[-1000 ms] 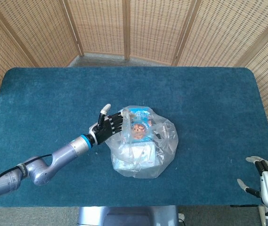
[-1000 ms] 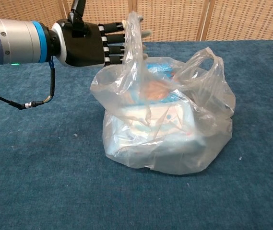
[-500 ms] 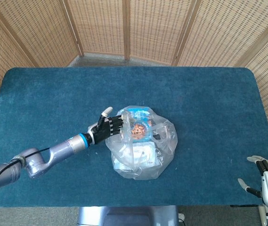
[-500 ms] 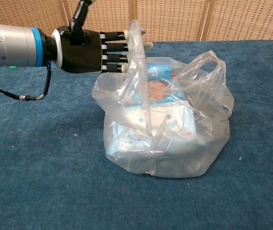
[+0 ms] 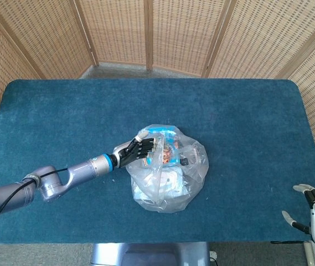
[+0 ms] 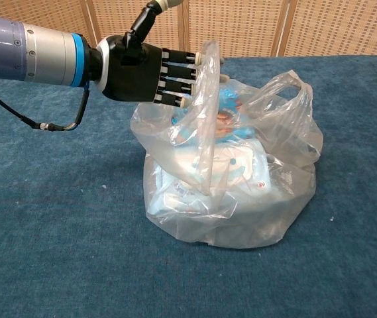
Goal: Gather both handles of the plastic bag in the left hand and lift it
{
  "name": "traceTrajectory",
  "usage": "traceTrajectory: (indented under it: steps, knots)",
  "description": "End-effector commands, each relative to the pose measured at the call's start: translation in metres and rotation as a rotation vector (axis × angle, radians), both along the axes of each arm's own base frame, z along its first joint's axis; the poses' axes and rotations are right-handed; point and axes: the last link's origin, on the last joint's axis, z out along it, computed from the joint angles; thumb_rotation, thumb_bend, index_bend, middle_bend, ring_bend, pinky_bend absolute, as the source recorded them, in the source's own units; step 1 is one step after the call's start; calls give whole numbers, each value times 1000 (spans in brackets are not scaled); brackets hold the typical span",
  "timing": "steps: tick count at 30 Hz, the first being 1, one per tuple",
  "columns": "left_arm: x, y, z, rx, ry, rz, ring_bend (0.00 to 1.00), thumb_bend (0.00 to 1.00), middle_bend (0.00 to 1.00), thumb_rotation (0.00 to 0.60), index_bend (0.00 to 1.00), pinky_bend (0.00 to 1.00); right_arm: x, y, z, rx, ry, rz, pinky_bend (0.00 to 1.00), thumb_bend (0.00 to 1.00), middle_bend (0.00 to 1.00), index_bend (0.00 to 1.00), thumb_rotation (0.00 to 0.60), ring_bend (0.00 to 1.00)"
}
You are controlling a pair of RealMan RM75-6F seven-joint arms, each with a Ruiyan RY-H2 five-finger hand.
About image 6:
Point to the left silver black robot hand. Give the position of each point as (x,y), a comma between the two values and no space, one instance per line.
(132,73)

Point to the transparent plastic carrier bag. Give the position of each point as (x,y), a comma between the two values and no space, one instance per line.
(274,198)

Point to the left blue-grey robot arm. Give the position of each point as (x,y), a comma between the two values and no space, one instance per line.
(42,56)

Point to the blue cookie snack pack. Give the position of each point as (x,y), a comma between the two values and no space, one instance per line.
(228,122)

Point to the white tissue pack with face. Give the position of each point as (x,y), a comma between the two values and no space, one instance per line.
(228,179)

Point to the blue carpet table cover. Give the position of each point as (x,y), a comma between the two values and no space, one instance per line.
(59,215)

